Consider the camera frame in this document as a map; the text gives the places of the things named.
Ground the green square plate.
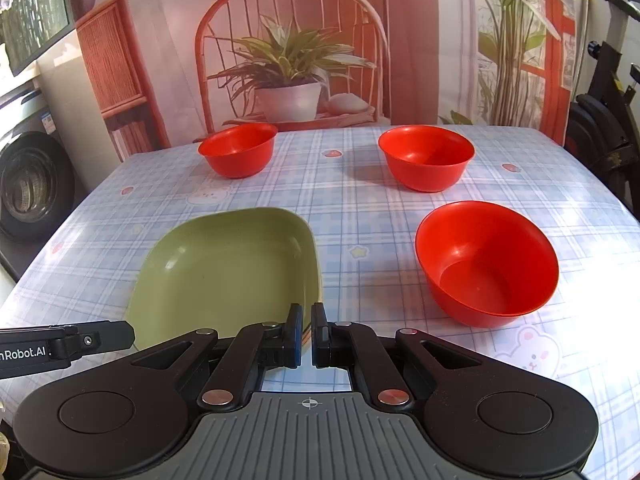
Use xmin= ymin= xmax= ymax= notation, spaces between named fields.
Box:
xmin=126 ymin=207 xmax=322 ymax=350

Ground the red plastic bowl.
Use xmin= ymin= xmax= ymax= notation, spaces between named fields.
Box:
xmin=414 ymin=200 xmax=560 ymax=328
xmin=378 ymin=125 xmax=475 ymax=193
xmin=198 ymin=122 xmax=278 ymax=179

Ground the grey washing machine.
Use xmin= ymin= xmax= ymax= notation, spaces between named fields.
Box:
xmin=0 ymin=80 xmax=87 ymax=282

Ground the printed room backdrop cloth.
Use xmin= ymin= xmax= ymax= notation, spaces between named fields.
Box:
xmin=70 ymin=0 xmax=576 ymax=158

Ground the black exercise bike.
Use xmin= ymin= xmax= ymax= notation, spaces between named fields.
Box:
xmin=564 ymin=0 xmax=639 ymax=216

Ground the dark framed window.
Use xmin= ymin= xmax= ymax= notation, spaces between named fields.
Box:
xmin=1 ymin=0 xmax=75 ymax=76

